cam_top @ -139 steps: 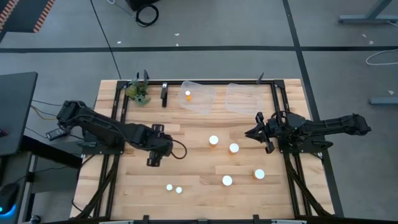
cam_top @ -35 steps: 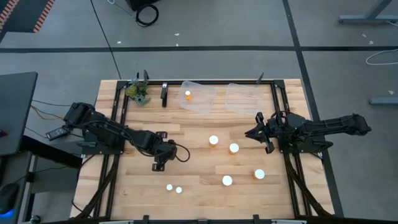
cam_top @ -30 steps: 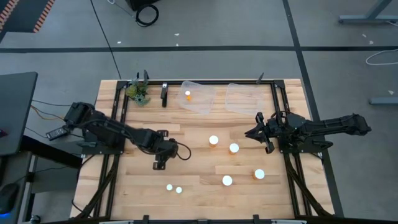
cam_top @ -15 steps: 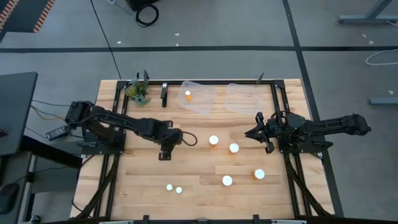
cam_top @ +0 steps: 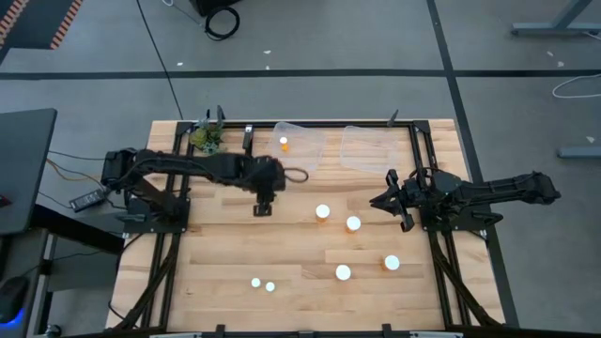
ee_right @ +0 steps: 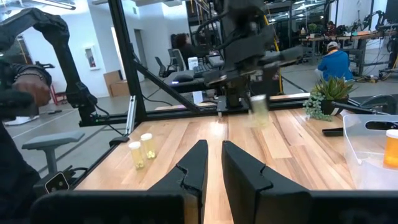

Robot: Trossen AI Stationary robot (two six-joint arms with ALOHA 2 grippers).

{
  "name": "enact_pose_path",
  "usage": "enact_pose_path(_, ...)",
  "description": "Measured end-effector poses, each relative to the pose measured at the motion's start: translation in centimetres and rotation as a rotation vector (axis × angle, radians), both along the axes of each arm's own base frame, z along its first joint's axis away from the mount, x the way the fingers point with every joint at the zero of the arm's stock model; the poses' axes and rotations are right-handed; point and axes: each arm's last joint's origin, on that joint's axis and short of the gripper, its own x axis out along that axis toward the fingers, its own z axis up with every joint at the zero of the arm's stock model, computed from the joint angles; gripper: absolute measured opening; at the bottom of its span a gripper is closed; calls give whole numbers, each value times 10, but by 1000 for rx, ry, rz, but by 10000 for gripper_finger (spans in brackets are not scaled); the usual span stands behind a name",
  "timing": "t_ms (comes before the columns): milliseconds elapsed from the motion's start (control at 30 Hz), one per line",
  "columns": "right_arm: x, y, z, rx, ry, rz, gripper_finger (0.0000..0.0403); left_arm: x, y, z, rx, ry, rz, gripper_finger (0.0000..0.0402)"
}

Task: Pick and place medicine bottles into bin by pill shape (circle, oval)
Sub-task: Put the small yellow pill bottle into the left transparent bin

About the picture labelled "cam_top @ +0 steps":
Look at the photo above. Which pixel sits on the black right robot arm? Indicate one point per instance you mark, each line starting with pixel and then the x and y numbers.
pixel 493 190

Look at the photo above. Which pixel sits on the black aluminium table frame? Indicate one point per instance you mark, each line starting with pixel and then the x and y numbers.
pixel 333 124

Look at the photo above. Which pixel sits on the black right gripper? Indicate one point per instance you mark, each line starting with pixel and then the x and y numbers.
pixel 409 197

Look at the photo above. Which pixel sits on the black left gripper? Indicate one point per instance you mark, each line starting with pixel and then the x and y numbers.
pixel 270 178

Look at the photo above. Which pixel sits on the large orange pill bottle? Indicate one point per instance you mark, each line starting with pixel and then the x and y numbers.
pixel 392 262
pixel 322 211
pixel 343 272
pixel 353 223

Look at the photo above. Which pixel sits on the small orange pill bottle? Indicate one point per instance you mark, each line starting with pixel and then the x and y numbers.
pixel 283 140

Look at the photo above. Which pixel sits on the black mat orange striped edges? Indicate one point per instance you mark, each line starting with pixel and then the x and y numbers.
pixel 33 23

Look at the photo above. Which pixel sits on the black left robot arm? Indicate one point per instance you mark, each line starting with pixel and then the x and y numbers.
pixel 211 166

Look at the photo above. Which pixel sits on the small green potted plant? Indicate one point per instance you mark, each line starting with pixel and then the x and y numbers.
pixel 206 136

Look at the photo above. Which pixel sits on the black table-level camera stand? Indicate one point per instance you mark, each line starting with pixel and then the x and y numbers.
pixel 248 138

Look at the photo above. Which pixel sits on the dark grey desk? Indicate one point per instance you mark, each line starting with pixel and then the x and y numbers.
pixel 23 164

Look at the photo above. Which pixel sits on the black power adapter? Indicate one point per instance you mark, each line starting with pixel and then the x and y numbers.
pixel 87 200

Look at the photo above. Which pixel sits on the black computer mouse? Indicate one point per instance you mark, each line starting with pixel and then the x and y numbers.
pixel 11 298

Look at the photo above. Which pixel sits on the black box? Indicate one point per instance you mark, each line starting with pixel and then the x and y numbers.
pixel 211 5

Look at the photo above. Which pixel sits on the grey table foot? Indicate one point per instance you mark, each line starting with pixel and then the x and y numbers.
pixel 580 152

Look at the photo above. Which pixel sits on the clear plastic bin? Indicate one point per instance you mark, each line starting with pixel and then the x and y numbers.
pixel 371 150
pixel 305 150

